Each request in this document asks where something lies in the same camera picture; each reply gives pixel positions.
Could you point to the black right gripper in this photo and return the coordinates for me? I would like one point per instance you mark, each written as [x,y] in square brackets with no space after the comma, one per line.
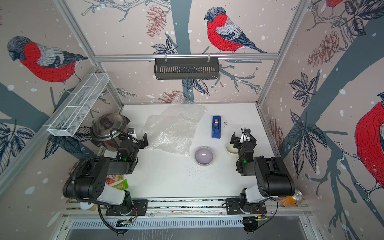
[254,142]

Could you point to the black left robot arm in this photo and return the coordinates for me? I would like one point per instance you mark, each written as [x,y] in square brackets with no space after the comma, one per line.
[88,182]

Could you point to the lavender ceramic bowl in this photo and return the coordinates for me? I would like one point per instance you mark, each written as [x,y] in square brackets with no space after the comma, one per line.
[204,156]

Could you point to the black hanging wire basket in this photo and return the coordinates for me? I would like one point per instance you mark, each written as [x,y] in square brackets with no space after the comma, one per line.
[187,69]

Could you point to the aluminium mounting rail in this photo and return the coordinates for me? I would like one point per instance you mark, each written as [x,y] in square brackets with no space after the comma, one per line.
[213,207]

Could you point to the small circuit board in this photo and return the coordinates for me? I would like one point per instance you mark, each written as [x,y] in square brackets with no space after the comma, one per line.
[124,223]

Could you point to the red snack packet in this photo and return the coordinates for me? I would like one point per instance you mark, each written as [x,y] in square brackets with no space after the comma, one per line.
[113,178]

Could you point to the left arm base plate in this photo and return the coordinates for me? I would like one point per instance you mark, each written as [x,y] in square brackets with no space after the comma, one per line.
[135,207]

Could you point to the white mesh wall shelf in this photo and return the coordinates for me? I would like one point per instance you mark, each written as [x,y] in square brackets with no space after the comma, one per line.
[80,102]

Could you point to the blue tape dispenser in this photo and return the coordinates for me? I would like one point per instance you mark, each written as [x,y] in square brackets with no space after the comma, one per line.
[216,127]

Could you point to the green snack packet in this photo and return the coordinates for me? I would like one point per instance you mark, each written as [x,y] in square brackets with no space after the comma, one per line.
[122,185]

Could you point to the cream ceramic bowl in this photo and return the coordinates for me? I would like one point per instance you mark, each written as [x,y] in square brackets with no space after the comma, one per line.
[233,152]

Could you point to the bubble wrap sheet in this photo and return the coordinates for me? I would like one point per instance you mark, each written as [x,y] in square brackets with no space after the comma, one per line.
[174,129]

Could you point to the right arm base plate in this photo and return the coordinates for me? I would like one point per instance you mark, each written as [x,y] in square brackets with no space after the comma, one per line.
[236,206]

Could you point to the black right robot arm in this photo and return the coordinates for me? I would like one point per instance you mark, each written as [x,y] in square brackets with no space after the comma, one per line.
[272,177]

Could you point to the orange soda can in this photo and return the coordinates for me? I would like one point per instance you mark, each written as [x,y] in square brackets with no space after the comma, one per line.
[291,201]

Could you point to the steel rice cooker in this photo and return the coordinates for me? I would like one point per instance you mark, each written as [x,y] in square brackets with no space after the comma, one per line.
[101,129]

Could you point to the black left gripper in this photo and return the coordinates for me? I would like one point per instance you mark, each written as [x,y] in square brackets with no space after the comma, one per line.
[140,142]

